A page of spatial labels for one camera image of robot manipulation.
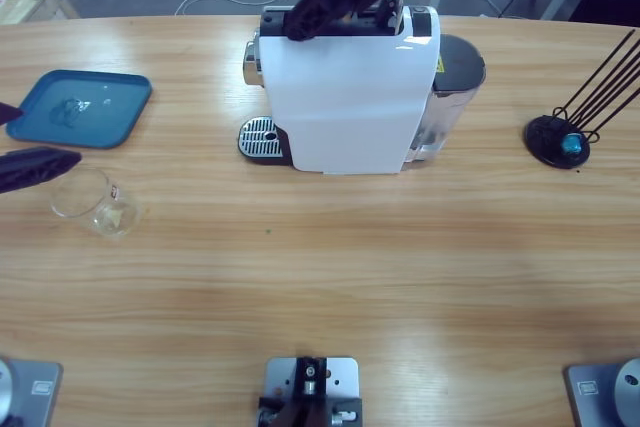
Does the black drip tray silver grate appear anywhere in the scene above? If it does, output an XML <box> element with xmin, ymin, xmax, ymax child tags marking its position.
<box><xmin>237</xmin><ymin>115</ymin><xmax>292</xmax><ymax>168</ymax></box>

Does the white capsule coffee machine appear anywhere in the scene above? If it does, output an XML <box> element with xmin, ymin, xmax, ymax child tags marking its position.
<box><xmin>243</xmin><ymin>5</ymin><xmax>442</xmax><ymax>177</ymax></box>

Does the blue coffee capsule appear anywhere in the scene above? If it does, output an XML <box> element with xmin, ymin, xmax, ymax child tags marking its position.
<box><xmin>560</xmin><ymin>132</ymin><xmax>584</xmax><ymax>156</ymax></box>

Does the teal plastic tray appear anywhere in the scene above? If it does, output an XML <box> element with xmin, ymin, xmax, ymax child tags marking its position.
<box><xmin>4</xmin><ymin>69</ymin><xmax>154</xmax><ymax>151</ymax></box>

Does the silver coffee machine lever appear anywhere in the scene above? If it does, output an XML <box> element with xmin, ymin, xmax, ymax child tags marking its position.
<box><xmin>377</xmin><ymin>0</ymin><xmax>410</xmax><ymax>36</ymax></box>

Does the black capsule holder with rods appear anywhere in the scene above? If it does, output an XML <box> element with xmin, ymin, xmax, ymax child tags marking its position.
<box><xmin>523</xmin><ymin>29</ymin><xmax>640</xmax><ymax>169</ymax></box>

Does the clear drinking glass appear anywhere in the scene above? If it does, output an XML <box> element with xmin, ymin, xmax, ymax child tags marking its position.
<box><xmin>49</xmin><ymin>166</ymin><xmax>144</xmax><ymax>238</ymax></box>

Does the clear water tank black lid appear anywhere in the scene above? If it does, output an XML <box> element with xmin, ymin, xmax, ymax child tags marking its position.
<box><xmin>404</xmin><ymin>32</ymin><xmax>487</xmax><ymax>164</ymax></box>

